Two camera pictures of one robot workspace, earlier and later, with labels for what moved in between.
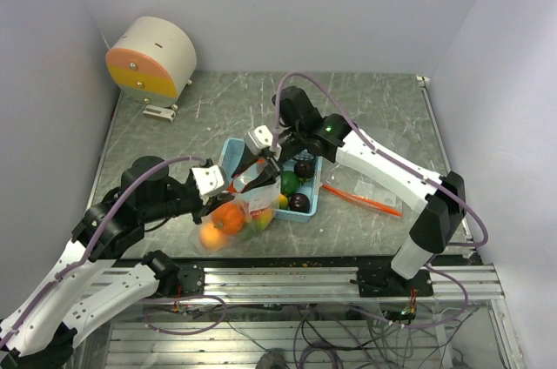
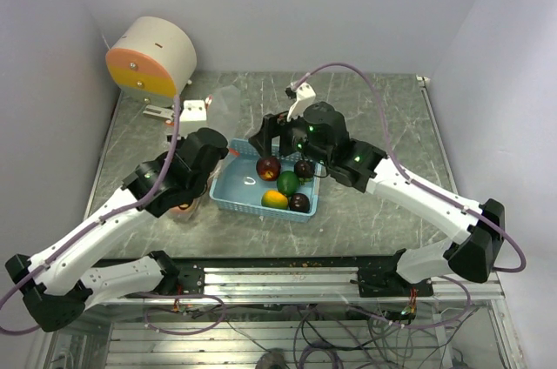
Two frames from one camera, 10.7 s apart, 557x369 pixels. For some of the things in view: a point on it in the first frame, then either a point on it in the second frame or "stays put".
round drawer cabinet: [152, 61] stays put
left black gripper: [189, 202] -> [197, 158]
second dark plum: [299, 203] stays put
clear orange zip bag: [236, 216] -> [224, 113]
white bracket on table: [160, 113] stays put
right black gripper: [265, 177] -> [273, 125]
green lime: [289, 183] stays put
